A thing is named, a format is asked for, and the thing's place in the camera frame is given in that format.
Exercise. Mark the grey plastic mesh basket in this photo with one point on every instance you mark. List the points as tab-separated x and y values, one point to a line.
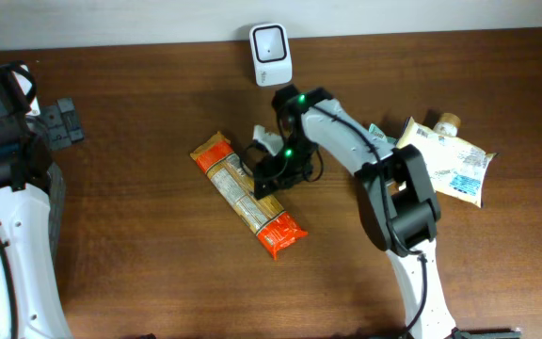
57	191

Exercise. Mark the orange spaghetti package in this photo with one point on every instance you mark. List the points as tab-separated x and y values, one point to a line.
267	219

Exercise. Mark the pale yellow snack package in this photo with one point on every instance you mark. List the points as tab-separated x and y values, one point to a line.
456	167

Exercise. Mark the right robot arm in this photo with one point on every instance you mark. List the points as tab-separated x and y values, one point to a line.
398	207

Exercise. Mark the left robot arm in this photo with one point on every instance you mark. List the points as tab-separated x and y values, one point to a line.
32	197

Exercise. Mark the white cream tube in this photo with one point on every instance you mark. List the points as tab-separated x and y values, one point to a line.
448	125

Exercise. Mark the teal wet wipes pack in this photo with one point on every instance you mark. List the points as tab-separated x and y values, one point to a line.
378	133

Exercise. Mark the white barcode scanner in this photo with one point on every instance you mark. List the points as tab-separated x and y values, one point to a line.
271	54

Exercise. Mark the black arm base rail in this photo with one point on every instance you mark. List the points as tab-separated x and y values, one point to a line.
459	334

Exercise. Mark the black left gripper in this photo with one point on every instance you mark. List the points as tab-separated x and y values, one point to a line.
65	122

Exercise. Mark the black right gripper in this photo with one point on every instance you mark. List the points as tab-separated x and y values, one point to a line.
271	184

